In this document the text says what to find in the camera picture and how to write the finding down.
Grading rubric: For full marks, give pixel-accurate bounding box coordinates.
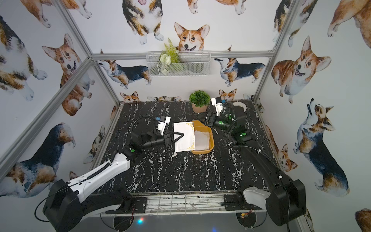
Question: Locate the yellow plastic storage box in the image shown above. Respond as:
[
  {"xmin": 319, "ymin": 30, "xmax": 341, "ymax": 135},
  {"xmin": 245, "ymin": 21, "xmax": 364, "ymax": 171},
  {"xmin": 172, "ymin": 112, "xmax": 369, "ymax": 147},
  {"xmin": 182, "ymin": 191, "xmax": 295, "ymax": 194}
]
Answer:
[{"xmin": 191, "ymin": 120, "xmax": 214, "ymax": 155}]

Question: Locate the stack of stationery paper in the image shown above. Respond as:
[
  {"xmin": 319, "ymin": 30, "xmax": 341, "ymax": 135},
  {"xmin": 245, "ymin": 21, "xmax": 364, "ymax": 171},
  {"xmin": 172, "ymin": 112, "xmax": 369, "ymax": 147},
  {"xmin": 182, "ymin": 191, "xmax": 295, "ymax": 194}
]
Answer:
[{"xmin": 195, "ymin": 130, "xmax": 210, "ymax": 151}]

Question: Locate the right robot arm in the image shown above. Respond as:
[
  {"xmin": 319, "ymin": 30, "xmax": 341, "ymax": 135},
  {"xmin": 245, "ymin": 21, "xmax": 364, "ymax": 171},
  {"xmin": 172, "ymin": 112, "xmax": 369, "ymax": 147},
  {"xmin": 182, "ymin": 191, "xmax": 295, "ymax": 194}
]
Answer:
[{"xmin": 202, "ymin": 112, "xmax": 306, "ymax": 226}]

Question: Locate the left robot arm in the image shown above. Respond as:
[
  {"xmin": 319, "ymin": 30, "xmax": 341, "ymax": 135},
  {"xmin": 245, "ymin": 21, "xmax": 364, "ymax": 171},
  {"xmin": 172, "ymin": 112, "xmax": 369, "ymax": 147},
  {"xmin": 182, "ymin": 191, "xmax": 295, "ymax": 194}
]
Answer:
[{"xmin": 43, "ymin": 131, "xmax": 184, "ymax": 232}]

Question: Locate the white tape roll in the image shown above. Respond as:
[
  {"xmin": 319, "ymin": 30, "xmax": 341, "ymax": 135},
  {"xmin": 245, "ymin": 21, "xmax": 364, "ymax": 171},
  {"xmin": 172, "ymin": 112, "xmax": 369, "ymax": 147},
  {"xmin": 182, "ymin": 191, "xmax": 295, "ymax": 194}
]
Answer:
[{"xmin": 233, "ymin": 101, "xmax": 247, "ymax": 114}]

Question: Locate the potted green plant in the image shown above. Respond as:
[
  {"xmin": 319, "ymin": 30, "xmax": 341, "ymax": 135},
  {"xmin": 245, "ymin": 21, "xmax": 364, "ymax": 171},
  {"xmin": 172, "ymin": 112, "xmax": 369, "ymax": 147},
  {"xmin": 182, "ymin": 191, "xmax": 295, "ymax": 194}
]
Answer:
[{"xmin": 189, "ymin": 90, "xmax": 211, "ymax": 113}]

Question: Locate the artificial fern with flower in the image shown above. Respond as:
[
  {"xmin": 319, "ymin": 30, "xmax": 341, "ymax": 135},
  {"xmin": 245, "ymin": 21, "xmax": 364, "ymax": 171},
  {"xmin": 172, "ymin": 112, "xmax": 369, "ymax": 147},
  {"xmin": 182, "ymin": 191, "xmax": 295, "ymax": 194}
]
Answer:
[{"xmin": 159, "ymin": 38, "xmax": 181, "ymax": 75}]

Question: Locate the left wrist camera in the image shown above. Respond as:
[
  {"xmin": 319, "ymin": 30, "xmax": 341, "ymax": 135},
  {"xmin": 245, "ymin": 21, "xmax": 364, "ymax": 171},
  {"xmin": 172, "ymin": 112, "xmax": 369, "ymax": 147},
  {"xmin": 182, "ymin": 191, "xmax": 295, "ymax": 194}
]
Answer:
[{"xmin": 156, "ymin": 116, "xmax": 171, "ymax": 135}]

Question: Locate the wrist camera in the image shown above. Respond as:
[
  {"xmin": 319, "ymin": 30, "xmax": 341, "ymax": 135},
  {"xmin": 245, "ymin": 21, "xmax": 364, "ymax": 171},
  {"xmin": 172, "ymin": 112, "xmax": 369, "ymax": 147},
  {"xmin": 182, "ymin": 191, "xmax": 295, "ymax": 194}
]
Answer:
[
  {"xmin": 156, "ymin": 116, "xmax": 171, "ymax": 135},
  {"xmin": 211, "ymin": 97, "xmax": 226, "ymax": 117}
]

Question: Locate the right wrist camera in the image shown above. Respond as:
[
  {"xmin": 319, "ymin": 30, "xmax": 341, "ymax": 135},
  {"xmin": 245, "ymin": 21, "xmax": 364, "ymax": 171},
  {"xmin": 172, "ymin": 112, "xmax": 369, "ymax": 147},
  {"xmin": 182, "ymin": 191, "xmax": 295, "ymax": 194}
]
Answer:
[{"xmin": 211, "ymin": 97, "xmax": 226, "ymax": 117}]

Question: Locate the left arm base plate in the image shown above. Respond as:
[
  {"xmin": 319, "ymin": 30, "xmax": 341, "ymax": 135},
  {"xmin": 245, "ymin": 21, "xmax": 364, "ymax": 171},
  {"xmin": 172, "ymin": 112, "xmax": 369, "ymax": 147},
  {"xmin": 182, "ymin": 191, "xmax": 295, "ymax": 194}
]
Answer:
[{"xmin": 105, "ymin": 197, "xmax": 147, "ymax": 215}]

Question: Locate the white wire wall basket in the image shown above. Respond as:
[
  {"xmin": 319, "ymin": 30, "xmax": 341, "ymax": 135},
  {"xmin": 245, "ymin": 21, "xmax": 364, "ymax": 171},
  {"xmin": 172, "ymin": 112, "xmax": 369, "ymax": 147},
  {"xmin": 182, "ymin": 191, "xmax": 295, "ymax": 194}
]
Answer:
[{"xmin": 146, "ymin": 51, "xmax": 211, "ymax": 77}]

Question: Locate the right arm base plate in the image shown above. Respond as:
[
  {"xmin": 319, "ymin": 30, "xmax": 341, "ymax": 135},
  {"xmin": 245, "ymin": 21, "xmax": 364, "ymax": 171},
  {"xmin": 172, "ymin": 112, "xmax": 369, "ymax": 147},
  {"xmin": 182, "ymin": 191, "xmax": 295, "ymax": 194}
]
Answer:
[{"xmin": 221, "ymin": 193, "xmax": 261, "ymax": 211}]

